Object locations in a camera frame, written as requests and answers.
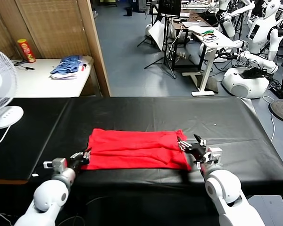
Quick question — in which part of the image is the black monitor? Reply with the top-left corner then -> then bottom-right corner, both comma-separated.
159,0 -> 182,16

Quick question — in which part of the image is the black tripod stand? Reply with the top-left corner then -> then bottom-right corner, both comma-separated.
143,13 -> 177,80
136,4 -> 156,48

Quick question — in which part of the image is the white floor cable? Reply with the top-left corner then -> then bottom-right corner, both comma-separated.
261,95 -> 276,142

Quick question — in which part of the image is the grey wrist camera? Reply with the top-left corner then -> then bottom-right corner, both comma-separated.
42,157 -> 68,175
206,147 -> 224,165

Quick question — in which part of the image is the white fan cable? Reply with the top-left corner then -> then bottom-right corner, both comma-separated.
0,126 -> 12,151

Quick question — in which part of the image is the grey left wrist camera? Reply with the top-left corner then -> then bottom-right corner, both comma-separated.
42,157 -> 68,175

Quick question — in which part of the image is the blue striped folded garment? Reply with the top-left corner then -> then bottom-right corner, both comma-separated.
49,55 -> 83,75

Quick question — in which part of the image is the black round-base stand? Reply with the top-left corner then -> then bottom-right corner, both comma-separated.
268,21 -> 283,124

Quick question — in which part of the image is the black leather table cover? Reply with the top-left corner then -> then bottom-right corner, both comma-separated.
0,97 -> 70,184
28,96 -> 283,197

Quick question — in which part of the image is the white standing desk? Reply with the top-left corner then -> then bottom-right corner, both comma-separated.
181,22 -> 241,97

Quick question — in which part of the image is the red chips can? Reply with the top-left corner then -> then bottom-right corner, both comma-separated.
17,38 -> 36,63

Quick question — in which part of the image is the white side table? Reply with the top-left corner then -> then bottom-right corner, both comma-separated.
10,56 -> 102,98

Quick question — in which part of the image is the thin black cable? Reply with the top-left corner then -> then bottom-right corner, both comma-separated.
13,60 -> 35,71

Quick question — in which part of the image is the red t-shirt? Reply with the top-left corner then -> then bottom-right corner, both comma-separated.
81,128 -> 192,172

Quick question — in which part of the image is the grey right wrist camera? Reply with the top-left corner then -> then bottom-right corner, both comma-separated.
206,147 -> 224,165

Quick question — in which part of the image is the white table fan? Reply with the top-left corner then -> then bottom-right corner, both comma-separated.
0,46 -> 24,129

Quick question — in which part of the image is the silver laptop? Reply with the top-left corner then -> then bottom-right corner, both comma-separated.
181,21 -> 207,28

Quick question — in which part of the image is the white leaning board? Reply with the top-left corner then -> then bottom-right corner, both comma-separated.
149,20 -> 167,51

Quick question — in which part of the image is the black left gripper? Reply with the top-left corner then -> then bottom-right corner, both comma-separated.
70,147 -> 92,170

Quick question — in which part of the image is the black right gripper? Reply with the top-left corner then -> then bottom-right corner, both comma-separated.
176,134 -> 210,163

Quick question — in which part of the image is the white humanoid robot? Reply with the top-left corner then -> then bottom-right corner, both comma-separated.
221,0 -> 283,99
214,0 -> 255,38

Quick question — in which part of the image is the wooden folding screen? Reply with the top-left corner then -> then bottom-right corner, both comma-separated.
0,0 -> 111,97

